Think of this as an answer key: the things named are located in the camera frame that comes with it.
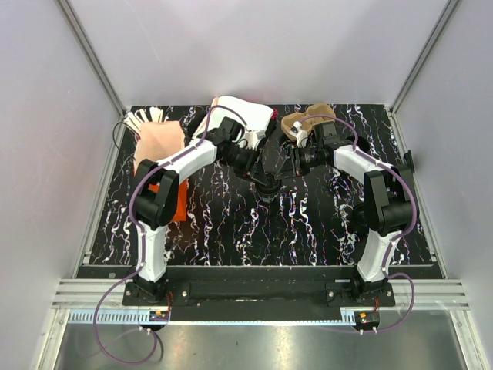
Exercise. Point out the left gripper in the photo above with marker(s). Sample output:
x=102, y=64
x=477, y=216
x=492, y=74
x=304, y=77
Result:
x=247, y=168

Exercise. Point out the stack of white napkins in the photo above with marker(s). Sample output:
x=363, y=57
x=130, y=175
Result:
x=255, y=115

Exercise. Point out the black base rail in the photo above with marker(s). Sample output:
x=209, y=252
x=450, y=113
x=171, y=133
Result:
x=259, y=294

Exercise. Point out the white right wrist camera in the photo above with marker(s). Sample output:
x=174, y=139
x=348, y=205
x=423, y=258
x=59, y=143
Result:
x=299, y=134

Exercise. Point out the black cloth under napkins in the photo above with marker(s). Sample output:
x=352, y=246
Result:
x=269, y=130

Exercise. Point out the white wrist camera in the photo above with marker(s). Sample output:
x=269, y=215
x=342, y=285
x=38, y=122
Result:
x=299, y=134
x=254, y=139

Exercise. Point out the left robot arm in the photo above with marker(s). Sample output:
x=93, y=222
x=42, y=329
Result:
x=232, y=142

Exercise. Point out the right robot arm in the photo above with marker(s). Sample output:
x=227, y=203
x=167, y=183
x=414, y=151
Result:
x=388, y=211

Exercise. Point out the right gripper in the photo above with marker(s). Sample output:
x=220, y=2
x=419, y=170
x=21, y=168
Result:
x=292, y=167

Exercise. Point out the black cup lid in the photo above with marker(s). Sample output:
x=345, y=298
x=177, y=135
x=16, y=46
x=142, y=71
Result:
x=271, y=186

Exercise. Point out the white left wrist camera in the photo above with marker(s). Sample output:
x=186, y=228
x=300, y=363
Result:
x=254, y=139

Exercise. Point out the orange paper bag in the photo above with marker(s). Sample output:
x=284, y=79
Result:
x=158, y=141

